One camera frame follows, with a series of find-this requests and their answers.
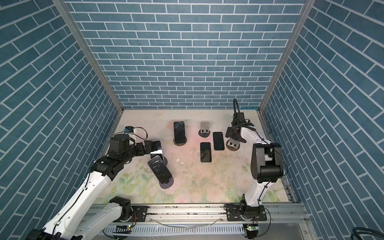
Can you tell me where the shiny phone stand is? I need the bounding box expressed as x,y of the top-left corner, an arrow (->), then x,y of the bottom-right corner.
200,142 -> 212,163
213,132 -> 225,151
150,141 -> 164,161

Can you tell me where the black phone stand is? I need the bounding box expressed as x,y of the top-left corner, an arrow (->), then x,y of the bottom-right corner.
174,121 -> 186,143
148,156 -> 172,184

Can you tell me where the grey phone stand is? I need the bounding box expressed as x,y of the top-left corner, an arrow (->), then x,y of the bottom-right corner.
198,122 -> 211,138
159,177 -> 174,189

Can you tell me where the black phone back stand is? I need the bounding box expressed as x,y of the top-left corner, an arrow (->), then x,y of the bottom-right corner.
174,121 -> 186,143

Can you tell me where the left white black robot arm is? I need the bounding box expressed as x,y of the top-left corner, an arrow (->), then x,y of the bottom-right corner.
26,134 -> 154,240

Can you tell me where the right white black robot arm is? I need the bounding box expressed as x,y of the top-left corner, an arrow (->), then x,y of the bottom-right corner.
224,126 -> 284,222

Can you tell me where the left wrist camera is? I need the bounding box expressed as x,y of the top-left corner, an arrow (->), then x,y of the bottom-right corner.
124,126 -> 137,136

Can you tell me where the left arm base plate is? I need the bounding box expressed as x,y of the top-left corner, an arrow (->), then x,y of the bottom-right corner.
115,206 -> 149,224

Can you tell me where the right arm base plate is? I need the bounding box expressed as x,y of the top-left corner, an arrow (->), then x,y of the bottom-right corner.
224,204 -> 267,222

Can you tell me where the aluminium mounting rail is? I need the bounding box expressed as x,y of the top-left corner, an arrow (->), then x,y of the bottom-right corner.
59,202 -> 310,224

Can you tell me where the white slotted cable duct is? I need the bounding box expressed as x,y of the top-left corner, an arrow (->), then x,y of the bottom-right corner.
104,224 -> 245,237

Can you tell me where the black cable bottom right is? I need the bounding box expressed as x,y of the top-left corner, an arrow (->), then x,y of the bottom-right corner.
350,227 -> 384,240

